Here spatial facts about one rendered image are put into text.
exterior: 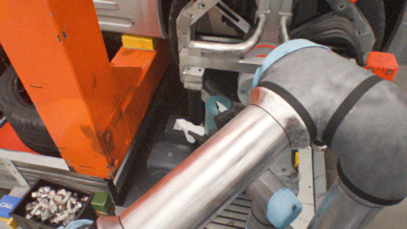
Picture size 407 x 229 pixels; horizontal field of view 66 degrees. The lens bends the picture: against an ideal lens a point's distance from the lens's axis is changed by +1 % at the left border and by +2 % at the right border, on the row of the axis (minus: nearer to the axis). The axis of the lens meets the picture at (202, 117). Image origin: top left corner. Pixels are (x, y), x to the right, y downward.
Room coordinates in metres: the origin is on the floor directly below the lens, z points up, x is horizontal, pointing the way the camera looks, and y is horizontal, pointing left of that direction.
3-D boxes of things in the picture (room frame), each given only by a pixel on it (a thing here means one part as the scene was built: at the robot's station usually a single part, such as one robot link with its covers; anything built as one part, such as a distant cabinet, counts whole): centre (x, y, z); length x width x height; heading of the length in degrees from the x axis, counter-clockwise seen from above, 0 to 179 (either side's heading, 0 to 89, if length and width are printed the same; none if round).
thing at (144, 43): (1.16, 0.25, 0.71); 0.14 x 0.14 x 0.05; 78
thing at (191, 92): (0.61, 0.02, 0.83); 0.04 x 0.04 x 0.16
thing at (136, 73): (1.00, 0.29, 0.69); 0.52 x 0.17 x 0.35; 168
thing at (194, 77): (0.64, 0.01, 0.93); 0.09 x 0.05 x 0.05; 168
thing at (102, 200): (0.43, 0.27, 0.64); 0.04 x 0.04 x 0.04; 78
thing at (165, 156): (0.90, 0.10, 0.26); 0.42 x 0.18 x 0.35; 168
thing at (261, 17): (0.70, -0.07, 1.03); 0.19 x 0.18 x 0.11; 168
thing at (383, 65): (0.74, -0.50, 0.85); 0.09 x 0.08 x 0.07; 78
